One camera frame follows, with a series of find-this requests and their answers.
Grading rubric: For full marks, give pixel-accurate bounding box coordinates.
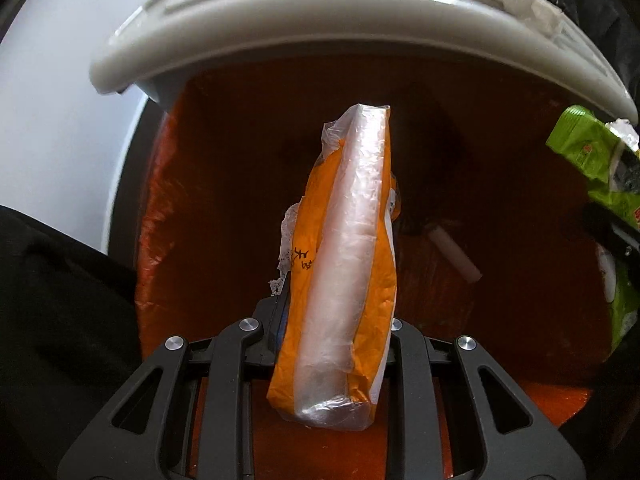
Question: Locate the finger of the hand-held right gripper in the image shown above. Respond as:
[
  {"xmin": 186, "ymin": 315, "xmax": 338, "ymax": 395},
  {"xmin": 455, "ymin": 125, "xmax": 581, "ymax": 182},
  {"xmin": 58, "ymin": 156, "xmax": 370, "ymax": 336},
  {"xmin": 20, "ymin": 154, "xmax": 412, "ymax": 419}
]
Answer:
[{"xmin": 582, "ymin": 203, "xmax": 640, "ymax": 262}]

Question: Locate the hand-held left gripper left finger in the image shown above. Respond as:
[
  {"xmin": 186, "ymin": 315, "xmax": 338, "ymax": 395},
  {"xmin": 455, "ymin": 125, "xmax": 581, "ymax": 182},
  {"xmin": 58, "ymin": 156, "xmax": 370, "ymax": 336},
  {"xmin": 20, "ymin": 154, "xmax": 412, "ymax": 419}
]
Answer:
[{"xmin": 57, "ymin": 292, "xmax": 292, "ymax": 480}]

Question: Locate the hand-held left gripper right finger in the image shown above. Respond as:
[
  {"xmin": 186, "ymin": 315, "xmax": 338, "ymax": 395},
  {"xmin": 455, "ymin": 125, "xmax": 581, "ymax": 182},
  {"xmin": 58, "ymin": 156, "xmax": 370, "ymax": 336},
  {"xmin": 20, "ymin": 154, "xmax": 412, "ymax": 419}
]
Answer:
[{"xmin": 380, "ymin": 317, "xmax": 586, "ymax": 480}]

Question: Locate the green snack wrapper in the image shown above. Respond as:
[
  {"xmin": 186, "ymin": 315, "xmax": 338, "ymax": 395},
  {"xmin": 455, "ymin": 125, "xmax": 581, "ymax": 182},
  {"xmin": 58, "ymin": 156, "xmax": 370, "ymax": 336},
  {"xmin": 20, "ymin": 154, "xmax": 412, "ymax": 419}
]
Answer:
[{"xmin": 545, "ymin": 105, "xmax": 640, "ymax": 356}]

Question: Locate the orange and clear plastic wrapper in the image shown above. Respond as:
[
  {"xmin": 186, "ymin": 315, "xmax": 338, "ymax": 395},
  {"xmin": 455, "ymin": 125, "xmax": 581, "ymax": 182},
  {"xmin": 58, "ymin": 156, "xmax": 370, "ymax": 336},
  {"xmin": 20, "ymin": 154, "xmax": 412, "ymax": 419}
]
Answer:
[{"xmin": 267, "ymin": 103, "xmax": 403, "ymax": 431}]

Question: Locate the orange bin liner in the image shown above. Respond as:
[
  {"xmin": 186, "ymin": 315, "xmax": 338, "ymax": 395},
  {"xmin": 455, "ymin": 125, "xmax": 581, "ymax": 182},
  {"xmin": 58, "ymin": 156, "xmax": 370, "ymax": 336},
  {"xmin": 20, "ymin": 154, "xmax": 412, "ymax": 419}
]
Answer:
[{"xmin": 135, "ymin": 67, "xmax": 621, "ymax": 480}]

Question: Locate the white trash bin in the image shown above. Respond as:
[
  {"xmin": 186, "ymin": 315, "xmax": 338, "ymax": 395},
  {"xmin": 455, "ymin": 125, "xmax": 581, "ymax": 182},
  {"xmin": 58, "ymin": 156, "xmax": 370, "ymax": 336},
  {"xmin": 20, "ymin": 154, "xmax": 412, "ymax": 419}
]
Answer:
[{"xmin": 0, "ymin": 0, "xmax": 640, "ymax": 256}]

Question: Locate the white paper tube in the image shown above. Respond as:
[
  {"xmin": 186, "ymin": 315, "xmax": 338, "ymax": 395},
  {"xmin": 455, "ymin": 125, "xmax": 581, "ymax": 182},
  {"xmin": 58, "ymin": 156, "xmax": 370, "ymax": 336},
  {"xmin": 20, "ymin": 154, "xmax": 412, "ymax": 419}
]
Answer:
[{"xmin": 425, "ymin": 225, "xmax": 483, "ymax": 283}]

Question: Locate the person's black clothing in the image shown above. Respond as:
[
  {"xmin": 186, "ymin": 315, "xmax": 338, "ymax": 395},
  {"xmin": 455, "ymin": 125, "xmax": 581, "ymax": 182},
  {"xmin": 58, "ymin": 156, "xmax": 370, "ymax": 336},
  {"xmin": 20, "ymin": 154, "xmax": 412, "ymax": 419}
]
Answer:
[{"xmin": 0, "ymin": 205, "xmax": 146, "ymax": 480}]

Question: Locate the dark cloth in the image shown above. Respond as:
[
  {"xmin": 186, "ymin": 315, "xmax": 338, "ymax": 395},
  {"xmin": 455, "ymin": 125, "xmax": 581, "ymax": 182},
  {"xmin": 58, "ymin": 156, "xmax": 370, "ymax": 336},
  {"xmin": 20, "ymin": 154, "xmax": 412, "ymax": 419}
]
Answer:
[{"xmin": 520, "ymin": 0, "xmax": 640, "ymax": 126}]

